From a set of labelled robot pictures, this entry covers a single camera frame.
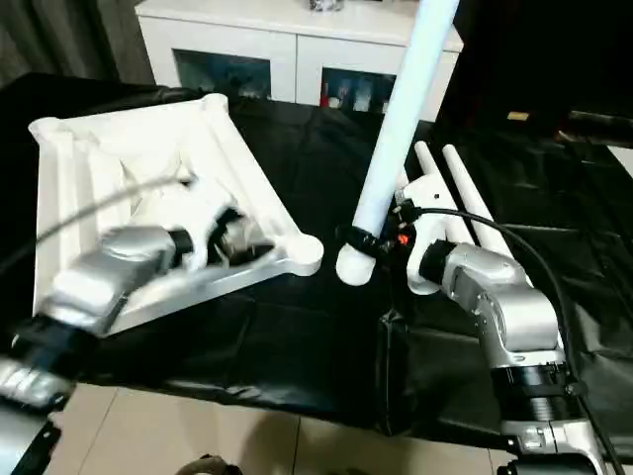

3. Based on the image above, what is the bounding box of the white plastic table top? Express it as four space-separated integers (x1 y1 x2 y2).
27 92 325 340

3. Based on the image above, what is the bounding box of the white plastic table leg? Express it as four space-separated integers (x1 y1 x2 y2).
334 0 464 288
413 141 444 187
442 143 508 248

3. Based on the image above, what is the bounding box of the black mat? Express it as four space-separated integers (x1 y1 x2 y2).
0 71 633 449

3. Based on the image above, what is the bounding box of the white jar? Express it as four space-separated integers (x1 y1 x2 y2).
352 83 373 112

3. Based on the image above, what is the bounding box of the white cabinet with glass doors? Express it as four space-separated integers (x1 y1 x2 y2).
134 0 464 123

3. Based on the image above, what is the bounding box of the white sheet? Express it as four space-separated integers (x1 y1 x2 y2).
610 145 633 178

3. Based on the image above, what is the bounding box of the grey curtain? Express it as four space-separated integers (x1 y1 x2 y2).
0 0 157 93

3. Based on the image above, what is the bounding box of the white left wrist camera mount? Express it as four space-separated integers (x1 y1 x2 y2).
175 185 239 272

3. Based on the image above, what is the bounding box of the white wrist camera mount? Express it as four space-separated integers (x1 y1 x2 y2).
175 185 239 272
395 172 457 298

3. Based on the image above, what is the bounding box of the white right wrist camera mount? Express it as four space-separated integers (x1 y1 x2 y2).
395 172 457 298

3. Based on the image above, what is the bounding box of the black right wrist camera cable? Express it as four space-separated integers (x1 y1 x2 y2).
403 200 624 475

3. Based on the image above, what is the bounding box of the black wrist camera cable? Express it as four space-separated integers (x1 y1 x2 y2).
403 200 624 475
0 176 187 271

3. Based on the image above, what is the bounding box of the black left wrist camera cable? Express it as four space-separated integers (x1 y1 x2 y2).
0 176 187 271

